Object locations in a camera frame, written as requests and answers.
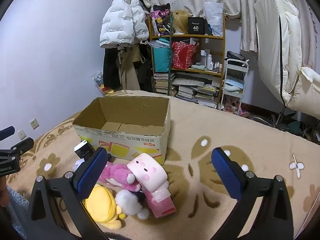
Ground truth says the small stack of books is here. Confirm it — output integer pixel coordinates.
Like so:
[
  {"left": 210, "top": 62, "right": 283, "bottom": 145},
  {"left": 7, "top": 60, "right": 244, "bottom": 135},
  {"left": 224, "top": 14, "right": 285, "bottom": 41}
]
[{"left": 153, "top": 72, "right": 176, "bottom": 95}]

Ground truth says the large pile of books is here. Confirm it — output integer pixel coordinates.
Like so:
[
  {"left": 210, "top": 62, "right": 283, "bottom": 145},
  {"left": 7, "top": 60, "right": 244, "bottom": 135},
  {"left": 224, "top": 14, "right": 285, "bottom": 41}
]
[{"left": 174, "top": 72, "right": 222, "bottom": 108}]

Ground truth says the wooden shelf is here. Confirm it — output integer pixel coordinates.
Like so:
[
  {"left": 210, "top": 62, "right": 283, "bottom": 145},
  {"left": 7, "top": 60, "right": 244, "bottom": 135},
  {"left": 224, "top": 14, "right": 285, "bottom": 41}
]
[{"left": 147, "top": 13, "right": 226, "bottom": 109}]

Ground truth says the beige hanging coat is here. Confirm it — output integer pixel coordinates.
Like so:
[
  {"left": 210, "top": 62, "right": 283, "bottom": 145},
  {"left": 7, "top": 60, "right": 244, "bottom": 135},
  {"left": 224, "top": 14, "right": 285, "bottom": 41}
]
[{"left": 116, "top": 44, "right": 142, "bottom": 92}]

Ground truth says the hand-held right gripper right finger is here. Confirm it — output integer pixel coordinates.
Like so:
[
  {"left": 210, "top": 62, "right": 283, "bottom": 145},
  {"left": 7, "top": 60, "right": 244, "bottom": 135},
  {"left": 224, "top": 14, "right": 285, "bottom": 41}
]
[{"left": 211, "top": 147, "right": 294, "bottom": 240}]

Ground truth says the white puffer jacket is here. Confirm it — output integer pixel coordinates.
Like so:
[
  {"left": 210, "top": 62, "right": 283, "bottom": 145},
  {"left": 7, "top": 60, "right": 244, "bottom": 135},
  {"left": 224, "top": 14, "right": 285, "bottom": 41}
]
[{"left": 99, "top": 0, "right": 151, "bottom": 48}]

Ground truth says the black hanging coat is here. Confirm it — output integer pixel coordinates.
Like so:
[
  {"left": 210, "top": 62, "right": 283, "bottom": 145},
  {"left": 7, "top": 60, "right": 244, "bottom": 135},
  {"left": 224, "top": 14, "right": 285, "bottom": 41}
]
[{"left": 103, "top": 46, "right": 123, "bottom": 91}]

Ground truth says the white plastic bag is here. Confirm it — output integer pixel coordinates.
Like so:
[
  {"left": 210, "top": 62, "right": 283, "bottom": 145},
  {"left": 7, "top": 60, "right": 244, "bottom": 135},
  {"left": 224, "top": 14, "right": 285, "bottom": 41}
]
[{"left": 203, "top": 2, "right": 224, "bottom": 37}]

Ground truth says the dark hanging garment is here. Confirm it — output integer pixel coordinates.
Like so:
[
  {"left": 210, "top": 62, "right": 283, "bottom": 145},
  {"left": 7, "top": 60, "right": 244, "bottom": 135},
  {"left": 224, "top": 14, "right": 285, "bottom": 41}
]
[{"left": 136, "top": 40, "right": 154, "bottom": 93}]

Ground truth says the group of cosmetic bottles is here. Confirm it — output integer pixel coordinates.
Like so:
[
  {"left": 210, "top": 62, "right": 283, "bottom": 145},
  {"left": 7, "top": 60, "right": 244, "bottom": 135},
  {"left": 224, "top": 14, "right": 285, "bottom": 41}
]
[{"left": 200, "top": 49, "right": 223, "bottom": 72}]

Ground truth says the pink square plush toy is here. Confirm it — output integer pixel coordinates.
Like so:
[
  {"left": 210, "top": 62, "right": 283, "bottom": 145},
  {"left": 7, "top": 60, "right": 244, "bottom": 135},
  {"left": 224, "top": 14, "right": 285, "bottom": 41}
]
[{"left": 126, "top": 152, "right": 171, "bottom": 192}]

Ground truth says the teal bag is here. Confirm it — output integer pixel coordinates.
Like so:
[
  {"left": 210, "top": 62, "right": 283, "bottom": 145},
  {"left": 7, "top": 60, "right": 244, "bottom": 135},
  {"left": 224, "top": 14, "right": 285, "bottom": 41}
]
[{"left": 152, "top": 38, "right": 173, "bottom": 73}]

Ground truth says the person's left forearm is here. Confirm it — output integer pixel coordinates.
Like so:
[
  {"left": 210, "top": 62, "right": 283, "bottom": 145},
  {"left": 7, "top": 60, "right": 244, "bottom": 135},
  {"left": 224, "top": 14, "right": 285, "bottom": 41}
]
[{"left": 0, "top": 177, "right": 28, "bottom": 240}]

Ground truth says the yellow plush toy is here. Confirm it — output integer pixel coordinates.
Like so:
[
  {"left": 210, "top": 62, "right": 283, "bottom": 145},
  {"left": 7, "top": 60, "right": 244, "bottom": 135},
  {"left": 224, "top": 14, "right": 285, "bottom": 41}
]
[{"left": 84, "top": 184, "right": 126, "bottom": 229}]

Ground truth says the green pole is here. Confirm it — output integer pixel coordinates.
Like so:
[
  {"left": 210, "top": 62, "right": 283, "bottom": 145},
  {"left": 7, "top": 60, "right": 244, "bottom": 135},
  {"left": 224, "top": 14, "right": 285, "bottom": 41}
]
[{"left": 168, "top": 13, "right": 173, "bottom": 96}]

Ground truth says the printed cardboard box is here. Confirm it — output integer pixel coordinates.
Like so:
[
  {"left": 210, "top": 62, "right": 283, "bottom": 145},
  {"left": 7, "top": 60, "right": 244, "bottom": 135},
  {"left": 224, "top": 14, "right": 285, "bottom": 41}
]
[{"left": 72, "top": 96, "right": 171, "bottom": 166}]

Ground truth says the clear plastic bag of toys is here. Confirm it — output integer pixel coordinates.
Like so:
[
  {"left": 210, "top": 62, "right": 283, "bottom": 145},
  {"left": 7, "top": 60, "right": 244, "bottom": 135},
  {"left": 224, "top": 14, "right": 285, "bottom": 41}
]
[{"left": 91, "top": 69, "right": 113, "bottom": 96}]

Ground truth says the pink bubble-wrapped box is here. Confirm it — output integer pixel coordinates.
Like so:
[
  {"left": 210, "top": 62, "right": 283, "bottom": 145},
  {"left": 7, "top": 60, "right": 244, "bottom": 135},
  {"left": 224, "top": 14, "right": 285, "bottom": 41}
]
[{"left": 142, "top": 185, "right": 177, "bottom": 219}]

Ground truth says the small black white box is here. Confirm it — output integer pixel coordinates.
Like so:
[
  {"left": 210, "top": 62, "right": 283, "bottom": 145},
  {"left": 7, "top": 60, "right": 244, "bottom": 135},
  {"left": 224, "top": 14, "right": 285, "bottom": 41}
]
[{"left": 74, "top": 140, "right": 95, "bottom": 159}]

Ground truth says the white-haired plush doll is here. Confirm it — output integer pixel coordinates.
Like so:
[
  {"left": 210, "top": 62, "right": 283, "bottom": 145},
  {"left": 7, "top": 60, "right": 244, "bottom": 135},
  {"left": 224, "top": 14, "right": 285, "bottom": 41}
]
[{"left": 115, "top": 189, "right": 150, "bottom": 219}]

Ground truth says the red patterned bag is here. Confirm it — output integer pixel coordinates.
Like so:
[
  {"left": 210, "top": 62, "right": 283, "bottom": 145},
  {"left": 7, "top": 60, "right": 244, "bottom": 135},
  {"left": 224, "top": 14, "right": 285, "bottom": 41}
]
[{"left": 171, "top": 41, "right": 200, "bottom": 70}]

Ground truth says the black cardboard box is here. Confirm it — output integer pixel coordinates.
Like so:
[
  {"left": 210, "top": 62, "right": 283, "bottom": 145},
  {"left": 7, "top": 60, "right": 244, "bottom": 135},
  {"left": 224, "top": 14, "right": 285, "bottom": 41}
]
[{"left": 187, "top": 17, "right": 206, "bottom": 35}]

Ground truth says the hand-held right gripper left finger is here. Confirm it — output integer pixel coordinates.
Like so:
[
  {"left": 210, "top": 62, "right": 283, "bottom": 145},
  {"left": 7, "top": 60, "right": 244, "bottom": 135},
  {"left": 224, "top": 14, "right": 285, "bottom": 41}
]
[{"left": 27, "top": 147, "right": 110, "bottom": 240}]

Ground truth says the black pink printed bag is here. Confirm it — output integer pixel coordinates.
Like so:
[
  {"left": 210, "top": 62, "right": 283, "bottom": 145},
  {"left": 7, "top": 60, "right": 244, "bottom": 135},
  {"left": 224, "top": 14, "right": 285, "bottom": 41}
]
[{"left": 151, "top": 3, "right": 173, "bottom": 37}]

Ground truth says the white trolley cart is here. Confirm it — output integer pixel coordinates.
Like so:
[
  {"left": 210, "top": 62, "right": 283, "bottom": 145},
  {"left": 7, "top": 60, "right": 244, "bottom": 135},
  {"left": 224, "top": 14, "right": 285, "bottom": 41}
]
[{"left": 221, "top": 57, "right": 249, "bottom": 111}]

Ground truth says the blonde wig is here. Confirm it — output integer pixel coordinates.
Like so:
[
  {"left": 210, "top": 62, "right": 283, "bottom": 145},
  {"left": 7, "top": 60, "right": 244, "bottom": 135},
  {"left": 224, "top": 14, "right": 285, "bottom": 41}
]
[{"left": 171, "top": 10, "right": 191, "bottom": 35}]

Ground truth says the pink plush bear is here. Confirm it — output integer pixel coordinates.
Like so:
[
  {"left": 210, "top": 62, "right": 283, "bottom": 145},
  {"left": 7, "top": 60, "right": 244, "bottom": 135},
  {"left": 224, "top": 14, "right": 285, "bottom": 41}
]
[{"left": 97, "top": 162, "right": 142, "bottom": 193}]

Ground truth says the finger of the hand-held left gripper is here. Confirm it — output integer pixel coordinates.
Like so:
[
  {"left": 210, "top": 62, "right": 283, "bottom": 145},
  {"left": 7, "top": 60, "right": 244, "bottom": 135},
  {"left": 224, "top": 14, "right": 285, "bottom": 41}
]
[
  {"left": 0, "top": 126, "right": 16, "bottom": 141},
  {"left": 10, "top": 137, "right": 35, "bottom": 156}
]

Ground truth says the cream folding lounge chair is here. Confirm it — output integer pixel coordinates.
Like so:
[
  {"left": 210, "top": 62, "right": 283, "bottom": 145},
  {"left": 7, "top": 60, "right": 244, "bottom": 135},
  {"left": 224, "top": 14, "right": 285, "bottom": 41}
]
[{"left": 253, "top": 0, "right": 320, "bottom": 119}]

